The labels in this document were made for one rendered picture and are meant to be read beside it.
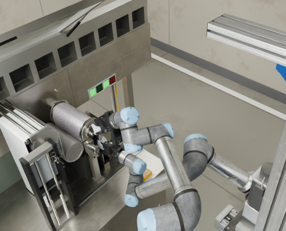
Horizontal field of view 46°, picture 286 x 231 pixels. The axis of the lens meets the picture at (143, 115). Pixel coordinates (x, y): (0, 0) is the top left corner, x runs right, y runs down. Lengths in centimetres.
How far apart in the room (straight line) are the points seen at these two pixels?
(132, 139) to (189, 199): 36
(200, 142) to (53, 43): 94
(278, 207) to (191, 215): 29
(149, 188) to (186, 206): 51
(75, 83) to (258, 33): 136
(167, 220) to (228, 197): 193
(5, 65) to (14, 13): 237
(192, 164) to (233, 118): 232
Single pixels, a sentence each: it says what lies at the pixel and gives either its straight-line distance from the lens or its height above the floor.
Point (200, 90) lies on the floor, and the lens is 421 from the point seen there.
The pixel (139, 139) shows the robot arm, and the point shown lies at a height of 148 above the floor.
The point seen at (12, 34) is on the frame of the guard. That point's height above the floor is 195.
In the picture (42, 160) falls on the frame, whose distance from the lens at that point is 157.
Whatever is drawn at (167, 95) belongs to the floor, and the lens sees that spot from 411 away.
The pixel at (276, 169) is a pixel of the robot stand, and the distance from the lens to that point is 102.
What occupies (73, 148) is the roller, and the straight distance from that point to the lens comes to 182.
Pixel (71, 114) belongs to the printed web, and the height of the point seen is 131.
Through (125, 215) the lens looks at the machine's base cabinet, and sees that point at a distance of 203.
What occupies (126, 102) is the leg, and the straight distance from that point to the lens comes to 285.
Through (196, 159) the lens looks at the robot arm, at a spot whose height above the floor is 130.
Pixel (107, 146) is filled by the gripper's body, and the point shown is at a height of 116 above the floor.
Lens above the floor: 245
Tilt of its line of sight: 40 degrees down
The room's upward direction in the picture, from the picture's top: 4 degrees counter-clockwise
